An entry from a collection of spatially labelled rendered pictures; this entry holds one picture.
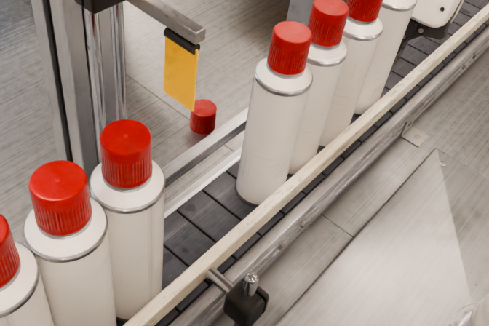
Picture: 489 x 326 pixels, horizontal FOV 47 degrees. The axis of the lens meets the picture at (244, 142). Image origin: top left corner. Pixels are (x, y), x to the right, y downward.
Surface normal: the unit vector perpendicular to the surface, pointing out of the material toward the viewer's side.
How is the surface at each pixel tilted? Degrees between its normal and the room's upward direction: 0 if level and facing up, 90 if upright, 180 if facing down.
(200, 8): 0
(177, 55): 90
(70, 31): 90
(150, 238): 90
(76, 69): 90
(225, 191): 0
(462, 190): 0
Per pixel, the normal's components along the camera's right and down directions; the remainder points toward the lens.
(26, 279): 0.74, -0.41
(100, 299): 0.79, 0.50
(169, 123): 0.12, -0.69
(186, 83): -0.65, 0.49
